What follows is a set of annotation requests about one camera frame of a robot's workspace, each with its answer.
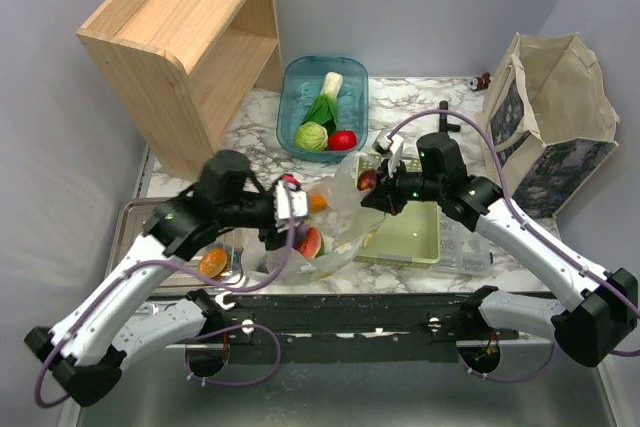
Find purple cable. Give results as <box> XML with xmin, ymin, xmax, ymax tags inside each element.
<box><xmin>33</xmin><ymin>181</ymin><xmax>304</xmax><ymax>407</ymax></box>
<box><xmin>387</xmin><ymin>110</ymin><xmax>640</xmax><ymax>382</ymax></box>

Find clear plastic compartment box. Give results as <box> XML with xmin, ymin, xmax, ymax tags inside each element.
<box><xmin>433</xmin><ymin>210</ymin><xmax>493</xmax><ymax>276</ymax></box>

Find red toy pepper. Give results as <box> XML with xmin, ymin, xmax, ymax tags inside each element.
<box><xmin>327</xmin><ymin>130</ymin><xmax>358</xmax><ymax>151</ymax></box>

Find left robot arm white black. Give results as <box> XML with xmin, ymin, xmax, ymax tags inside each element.
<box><xmin>24</xmin><ymin>150</ymin><xmax>311</xmax><ymax>407</ymax></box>

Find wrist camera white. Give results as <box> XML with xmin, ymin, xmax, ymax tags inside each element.
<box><xmin>372</xmin><ymin>131</ymin><xmax>404</xmax><ymax>178</ymax></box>
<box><xmin>274</xmin><ymin>178</ymin><xmax>311</xmax><ymax>223</ymax></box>

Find canvas tote bag with print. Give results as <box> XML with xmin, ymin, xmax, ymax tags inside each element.
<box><xmin>476</xmin><ymin>34</ymin><xmax>619</xmax><ymax>218</ymax></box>

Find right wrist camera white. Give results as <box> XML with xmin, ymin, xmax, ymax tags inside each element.
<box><xmin>372</xmin><ymin>131</ymin><xmax>404</xmax><ymax>178</ymax></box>

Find dark red toy apple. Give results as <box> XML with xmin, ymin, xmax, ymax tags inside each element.
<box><xmin>356</xmin><ymin>169</ymin><xmax>377</xmax><ymax>191</ymax></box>

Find small red black connector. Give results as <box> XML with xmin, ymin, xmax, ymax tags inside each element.
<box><xmin>468</xmin><ymin>72</ymin><xmax>491</xmax><ymax>91</ymax></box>

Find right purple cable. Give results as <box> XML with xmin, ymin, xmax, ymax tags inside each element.
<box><xmin>387</xmin><ymin>110</ymin><xmax>640</xmax><ymax>382</ymax></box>

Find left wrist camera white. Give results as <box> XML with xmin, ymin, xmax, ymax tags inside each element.
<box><xmin>274</xmin><ymin>178</ymin><xmax>311</xmax><ymax>223</ymax></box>

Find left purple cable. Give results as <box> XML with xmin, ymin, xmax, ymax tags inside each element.
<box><xmin>33</xmin><ymin>181</ymin><xmax>304</xmax><ymax>407</ymax></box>

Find orange glazed bread bun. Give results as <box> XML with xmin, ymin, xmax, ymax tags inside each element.
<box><xmin>198</xmin><ymin>247</ymin><xmax>229</xmax><ymax>279</ymax></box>

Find toy bok choy green white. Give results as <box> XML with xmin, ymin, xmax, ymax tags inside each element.
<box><xmin>302</xmin><ymin>72</ymin><xmax>343</xmax><ymax>135</ymax></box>

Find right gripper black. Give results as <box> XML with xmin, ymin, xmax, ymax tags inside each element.
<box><xmin>361</xmin><ymin>156</ymin><xmax>444</xmax><ymax>216</ymax></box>

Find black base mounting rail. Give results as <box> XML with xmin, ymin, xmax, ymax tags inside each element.
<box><xmin>162</xmin><ymin>291</ymin><xmax>521</xmax><ymax>366</ymax></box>

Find metal baking tray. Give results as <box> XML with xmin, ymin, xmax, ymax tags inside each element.
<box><xmin>105</xmin><ymin>197</ymin><xmax>248</xmax><ymax>299</ymax></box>

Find light green plastic basket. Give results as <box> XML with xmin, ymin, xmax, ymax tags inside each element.
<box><xmin>349</xmin><ymin>154</ymin><xmax>442</xmax><ymax>266</ymax></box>

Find teal transparent plastic bin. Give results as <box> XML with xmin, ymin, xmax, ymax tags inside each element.
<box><xmin>276</xmin><ymin>56</ymin><xmax>369</xmax><ymax>163</ymax></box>

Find orange toy carrot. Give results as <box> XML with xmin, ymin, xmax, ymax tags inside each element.
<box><xmin>310</xmin><ymin>194</ymin><xmax>328</xmax><ymax>213</ymax></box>

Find wooden shelf unit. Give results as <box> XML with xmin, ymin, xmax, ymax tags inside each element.
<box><xmin>77</xmin><ymin>0</ymin><xmax>283</xmax><ymax>180</ymax></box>

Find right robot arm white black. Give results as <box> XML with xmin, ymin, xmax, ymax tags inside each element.
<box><xmin>361</xmin><ymin>133</ymin><xmax>638</xmax><ymax>367</ymax></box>

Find aluminium frame rail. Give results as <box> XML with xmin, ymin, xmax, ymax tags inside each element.
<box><xmin>164</xmin><ymin>337</ymin><xmax>225</xmax><ymax>351</ymax></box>

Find green toy cabbage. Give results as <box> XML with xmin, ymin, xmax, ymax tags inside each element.
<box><xmin>293</xmin><ymin>122</ymin><xmax>329</xmax><ymax>151</ymax></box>

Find toy watermelon slice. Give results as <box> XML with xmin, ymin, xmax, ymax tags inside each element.
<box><xmin>296</xmin><ymin>227</ymin><xmax>325</xmax><ymax>260</ymax></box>

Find black T-shaped pipe fitting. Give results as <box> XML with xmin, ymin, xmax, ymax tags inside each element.
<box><xmin>438</xmin><ymin>100</ymin><xmax>461</xmax><ymax>133</ymax></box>

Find clear plastic grocery bag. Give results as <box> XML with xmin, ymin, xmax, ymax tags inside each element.
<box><xmin>239</xmin><ymin>151</ymin><xmax>386</xmax><ymax>286</ymax></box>

